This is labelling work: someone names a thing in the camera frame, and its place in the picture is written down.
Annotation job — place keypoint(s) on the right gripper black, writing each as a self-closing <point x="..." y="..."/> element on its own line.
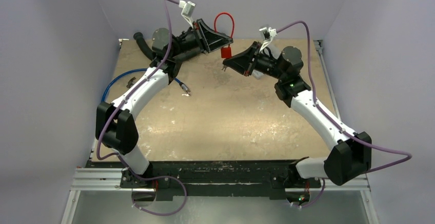
<point x="253" y="59"/>

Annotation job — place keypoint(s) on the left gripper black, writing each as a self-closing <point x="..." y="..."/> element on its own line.
<point x="212" y="40"/>

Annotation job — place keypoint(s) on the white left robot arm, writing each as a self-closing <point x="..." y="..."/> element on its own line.
<point x="115" y="121"/>

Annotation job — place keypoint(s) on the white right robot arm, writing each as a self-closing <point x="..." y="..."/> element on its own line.
<point x="350" y="152"/>

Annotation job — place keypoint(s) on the clear plastic organizer box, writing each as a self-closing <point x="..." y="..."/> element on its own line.
<point x="270" y="50"/>

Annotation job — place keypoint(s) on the small hammer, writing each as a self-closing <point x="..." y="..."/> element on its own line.
<point x="131" y="82"/>

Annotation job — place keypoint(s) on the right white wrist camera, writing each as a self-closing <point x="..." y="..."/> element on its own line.
<point x="268" y="34"/>

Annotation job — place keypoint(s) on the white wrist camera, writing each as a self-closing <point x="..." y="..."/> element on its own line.
<point x="187" y="9"/>
<point x="268" y="34"/>

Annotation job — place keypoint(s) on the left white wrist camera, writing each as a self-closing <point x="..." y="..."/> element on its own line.
<point x="187" y="9"/>

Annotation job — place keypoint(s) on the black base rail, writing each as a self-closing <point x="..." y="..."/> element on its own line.
<point x="225" y="178"/>

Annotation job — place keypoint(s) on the aluminium frame rail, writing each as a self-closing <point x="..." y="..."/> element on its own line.
<point x="96" y="196"/>

